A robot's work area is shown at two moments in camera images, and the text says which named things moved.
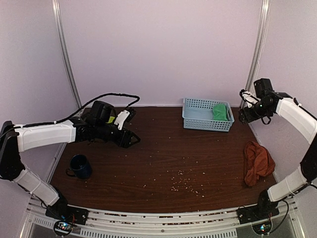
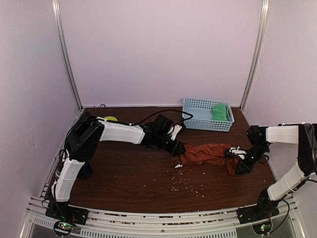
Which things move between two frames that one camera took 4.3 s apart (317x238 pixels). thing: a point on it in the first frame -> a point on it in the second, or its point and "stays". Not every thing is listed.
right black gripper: (244, 114) -> (247, 167)
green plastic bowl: (111, 118) stays
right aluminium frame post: (262, 29) stays
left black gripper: (124, 141) -> (175, 149)
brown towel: (259, 162) -> (214, 154)
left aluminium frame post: (56, 10) stays
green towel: (219, 112) stays
